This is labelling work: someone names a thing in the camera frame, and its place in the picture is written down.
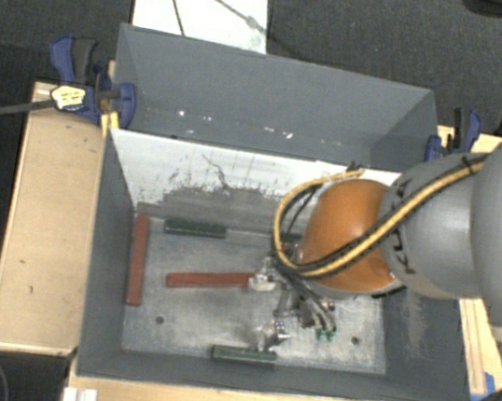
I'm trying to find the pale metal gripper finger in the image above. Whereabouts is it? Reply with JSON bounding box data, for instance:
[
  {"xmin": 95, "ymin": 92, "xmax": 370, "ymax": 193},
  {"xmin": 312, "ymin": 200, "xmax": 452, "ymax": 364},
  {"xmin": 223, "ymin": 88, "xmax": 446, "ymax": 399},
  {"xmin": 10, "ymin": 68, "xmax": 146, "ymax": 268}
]
[
  {"xmin": 245, "ymin": 266, "xmax": 279, "ymax": 296},
  {"xmin": 249, "ymin": 315, "xmax": 295, "ymax": 357}
]

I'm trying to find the dark green flat block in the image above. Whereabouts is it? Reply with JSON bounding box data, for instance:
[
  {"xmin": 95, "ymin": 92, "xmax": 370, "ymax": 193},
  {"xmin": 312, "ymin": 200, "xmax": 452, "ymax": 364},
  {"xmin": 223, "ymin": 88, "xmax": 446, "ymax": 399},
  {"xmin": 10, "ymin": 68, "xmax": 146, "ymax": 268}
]
[
  {"xmin": 162, "ymin": 214, "xmax": 230, "ymax": 243},
  {"xmin": 210, "ymin": 341, "xmax": 280, "ymax": 370}
]

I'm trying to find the red-brown flat block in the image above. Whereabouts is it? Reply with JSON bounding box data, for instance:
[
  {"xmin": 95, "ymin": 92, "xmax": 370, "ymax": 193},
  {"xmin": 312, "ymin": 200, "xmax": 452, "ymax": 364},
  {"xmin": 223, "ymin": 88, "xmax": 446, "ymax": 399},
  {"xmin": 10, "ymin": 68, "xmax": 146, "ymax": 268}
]
[
  {"xmin": 163, "ymin": 259, "xmax": 258, "ymax": 302},
  {"xmin": 121, "ymin": 212, "xmax": 157, "ymax": 309}
]

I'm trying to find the grey metal bin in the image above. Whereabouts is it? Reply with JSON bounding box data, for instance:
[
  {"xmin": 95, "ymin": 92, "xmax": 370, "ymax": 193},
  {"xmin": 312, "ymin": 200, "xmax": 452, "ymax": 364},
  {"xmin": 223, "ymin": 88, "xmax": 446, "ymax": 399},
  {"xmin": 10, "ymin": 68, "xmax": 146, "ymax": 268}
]
[{"xmin": 64, "ymin": 21, "xmax": 502, "ymax": 401}]

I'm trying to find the pale wood flat board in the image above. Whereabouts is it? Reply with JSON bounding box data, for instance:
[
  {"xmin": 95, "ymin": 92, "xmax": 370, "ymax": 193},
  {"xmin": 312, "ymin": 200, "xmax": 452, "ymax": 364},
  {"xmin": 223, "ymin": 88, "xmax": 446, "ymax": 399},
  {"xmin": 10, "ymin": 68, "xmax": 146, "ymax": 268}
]
[{"xmin": 0, "ymin": 78, "xmax": 120, "ymax": 365}]

